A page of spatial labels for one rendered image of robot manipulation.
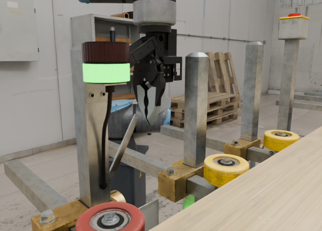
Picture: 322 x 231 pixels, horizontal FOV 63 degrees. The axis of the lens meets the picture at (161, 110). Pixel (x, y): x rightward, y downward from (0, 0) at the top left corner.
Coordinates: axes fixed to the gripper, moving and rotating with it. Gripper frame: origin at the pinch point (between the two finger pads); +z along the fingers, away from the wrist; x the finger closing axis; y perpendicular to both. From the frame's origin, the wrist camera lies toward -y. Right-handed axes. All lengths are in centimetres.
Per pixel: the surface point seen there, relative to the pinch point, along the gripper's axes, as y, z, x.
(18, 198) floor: 15, 96, 172
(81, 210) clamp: -21.4, 8.5, -9.2
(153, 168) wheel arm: 1.1, 11.7, -0.6
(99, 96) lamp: -18.0, -8.3, -10.1
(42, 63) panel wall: 77, -6, 265
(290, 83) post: 56, -5, -9
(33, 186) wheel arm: -23.1, 9.6, 5.7
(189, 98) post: 4.8, -5.1, -7.6
